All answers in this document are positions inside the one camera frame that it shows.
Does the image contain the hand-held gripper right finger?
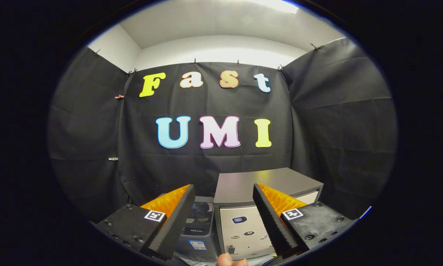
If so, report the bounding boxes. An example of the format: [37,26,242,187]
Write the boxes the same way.
[253,183,357,260]

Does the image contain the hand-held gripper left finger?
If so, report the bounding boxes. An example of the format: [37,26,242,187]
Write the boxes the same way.
[96,184,196,260]

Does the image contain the grey washing machine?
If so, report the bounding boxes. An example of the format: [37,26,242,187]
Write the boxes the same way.
[174,196,219,263]

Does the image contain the grey beige cabinet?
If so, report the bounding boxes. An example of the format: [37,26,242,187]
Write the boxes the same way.
[213,167,324,260]

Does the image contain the black backdrop cloth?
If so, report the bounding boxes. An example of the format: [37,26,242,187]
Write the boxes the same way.
[48,37,397,223]

